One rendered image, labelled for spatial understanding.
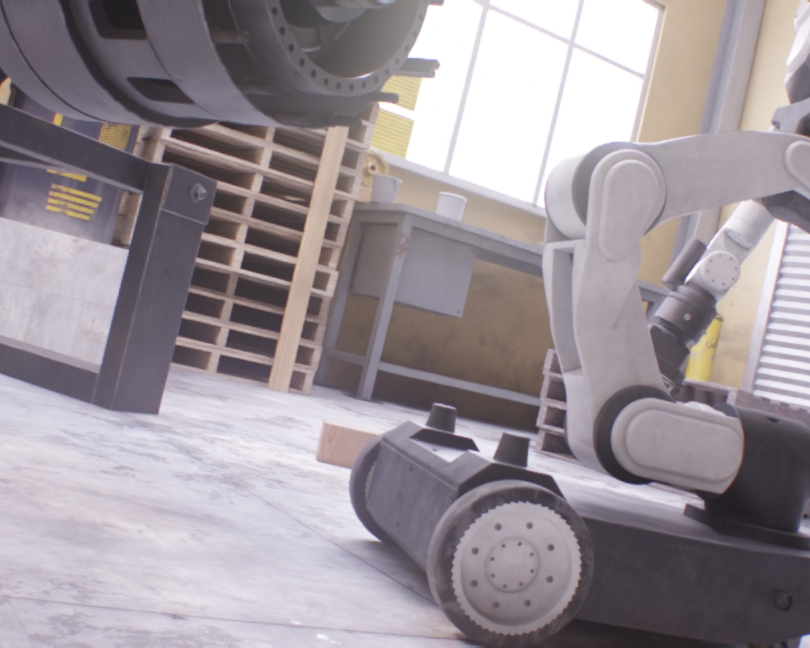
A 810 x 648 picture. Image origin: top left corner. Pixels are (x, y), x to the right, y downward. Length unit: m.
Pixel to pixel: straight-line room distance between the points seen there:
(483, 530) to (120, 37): 0.85
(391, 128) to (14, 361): 4.36
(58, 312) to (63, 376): 1.23
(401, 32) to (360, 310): 5.16
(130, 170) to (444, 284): 3.76
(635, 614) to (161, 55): 0.98
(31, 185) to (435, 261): 2.55
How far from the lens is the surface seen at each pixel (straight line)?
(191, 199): 2.90
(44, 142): 2.62
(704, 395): 5.35
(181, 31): 1.53
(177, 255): 2.90
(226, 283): 5.14
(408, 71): 1.80
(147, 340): 2.87
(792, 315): 7.68
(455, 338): 7.21
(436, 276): 6.34
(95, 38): 1.67
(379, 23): 1.78
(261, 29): 1.51
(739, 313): 8.04
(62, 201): 4.69
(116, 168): 2.79
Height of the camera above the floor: 0.32
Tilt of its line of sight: 1 degrees up
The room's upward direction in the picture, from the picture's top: 14 degrees clockwise
